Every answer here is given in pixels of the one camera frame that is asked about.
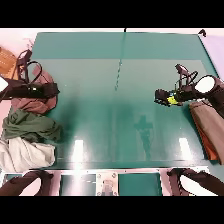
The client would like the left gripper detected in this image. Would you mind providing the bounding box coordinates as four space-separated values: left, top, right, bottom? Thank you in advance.
42 82 61 100

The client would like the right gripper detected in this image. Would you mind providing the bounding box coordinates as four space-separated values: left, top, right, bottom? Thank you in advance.
153 87 183 107

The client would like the brown T-shirt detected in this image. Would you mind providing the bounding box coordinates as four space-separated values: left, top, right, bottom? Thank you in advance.
11 64 60 116

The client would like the dark green garment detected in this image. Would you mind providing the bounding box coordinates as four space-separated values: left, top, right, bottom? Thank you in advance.
1 107 63 145

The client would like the grey folded garment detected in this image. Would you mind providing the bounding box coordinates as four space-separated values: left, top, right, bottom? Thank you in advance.
188 99 224 166

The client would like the orange-brown folded garment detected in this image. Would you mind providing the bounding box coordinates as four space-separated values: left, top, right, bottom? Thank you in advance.
193 114 220 162

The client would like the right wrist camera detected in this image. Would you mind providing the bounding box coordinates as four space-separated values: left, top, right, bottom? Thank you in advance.
174 63 200 88

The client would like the silver frame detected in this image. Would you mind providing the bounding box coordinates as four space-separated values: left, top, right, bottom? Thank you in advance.
0 166 224 197

